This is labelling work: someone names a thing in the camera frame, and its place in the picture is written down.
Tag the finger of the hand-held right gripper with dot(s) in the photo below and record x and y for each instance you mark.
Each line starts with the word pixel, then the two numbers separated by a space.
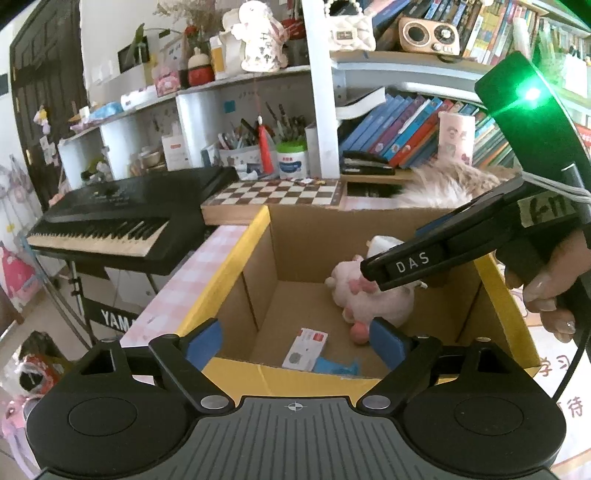
pixel 411 267
pixel 485 203

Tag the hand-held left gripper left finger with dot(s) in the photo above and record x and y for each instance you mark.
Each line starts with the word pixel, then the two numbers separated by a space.
pixel 205 339

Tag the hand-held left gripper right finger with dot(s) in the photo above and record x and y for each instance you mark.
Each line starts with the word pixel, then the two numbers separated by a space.
pixel 390 339

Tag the pink plush toy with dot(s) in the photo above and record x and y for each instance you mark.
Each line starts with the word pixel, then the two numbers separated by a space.
pixel 369 300

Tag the small blue item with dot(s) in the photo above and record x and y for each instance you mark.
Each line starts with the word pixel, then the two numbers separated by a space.
pixel 332 367

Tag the yellow cardboard box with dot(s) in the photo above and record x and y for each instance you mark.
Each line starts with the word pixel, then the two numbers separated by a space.
pixel 258 277

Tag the small white card box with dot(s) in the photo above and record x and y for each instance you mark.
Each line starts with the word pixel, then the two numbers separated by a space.
pixel 304 350

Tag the person's right hand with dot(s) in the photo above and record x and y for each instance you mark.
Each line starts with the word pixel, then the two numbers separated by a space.
pixel 572 267

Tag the fluffy cream cat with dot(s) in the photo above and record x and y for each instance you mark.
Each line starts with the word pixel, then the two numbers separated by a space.
pixel 443 189

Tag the pink printed cup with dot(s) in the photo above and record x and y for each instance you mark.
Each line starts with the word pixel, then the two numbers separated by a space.
pixel 457 138

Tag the black keyboard stand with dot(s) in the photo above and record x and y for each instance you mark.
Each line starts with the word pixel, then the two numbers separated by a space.
pixel 106 316

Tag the black stapler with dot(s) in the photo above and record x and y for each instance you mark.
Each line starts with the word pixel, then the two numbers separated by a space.
pixel 367 164

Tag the row of colourful books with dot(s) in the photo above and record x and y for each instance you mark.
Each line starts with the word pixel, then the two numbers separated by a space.
pixel 392 129

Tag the row of shelf-top books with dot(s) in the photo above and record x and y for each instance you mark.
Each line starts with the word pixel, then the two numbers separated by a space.
pixel 480 27

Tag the wooden chessboard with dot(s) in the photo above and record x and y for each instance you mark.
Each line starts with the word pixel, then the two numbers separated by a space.
pixel 277 194

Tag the wooden retro radio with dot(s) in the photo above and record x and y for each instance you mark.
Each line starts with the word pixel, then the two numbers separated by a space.
pixel 429 37

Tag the white jar blue label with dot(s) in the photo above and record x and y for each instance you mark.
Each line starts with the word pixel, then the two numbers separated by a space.
pixel 292 161

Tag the black keyboard piano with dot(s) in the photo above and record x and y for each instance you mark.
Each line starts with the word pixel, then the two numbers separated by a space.
pixel 115 207

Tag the printed cartoon desk mat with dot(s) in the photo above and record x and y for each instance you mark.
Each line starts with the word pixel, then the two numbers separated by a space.
pixel 545 392

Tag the colourful bag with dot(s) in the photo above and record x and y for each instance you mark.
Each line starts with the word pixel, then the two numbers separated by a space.
pixel 41 364

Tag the white pen holder cup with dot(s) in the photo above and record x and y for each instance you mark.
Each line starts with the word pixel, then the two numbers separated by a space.
pixel 238 157

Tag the white box red label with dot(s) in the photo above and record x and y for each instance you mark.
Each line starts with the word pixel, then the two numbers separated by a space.
pixel 176 152

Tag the white shelf unit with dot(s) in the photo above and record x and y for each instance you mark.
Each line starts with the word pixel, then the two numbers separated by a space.
pixel 321 92

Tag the white quilted handbag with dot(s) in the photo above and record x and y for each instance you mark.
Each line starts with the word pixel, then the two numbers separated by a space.
pixel 353 30

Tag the small pink box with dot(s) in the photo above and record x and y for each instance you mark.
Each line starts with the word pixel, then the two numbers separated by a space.
pixel 167 83

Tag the red round jar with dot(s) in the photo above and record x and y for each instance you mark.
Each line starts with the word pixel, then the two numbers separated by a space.
pixel 201 71

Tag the white pink doll figurine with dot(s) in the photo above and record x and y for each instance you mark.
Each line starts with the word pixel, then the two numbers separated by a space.
pixel 254 37

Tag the dark wooden door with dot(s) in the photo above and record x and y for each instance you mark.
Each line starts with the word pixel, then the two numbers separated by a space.
pixel 46 92

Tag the potted plant with frame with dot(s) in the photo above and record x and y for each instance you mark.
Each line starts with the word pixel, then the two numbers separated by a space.
pixel 134 53

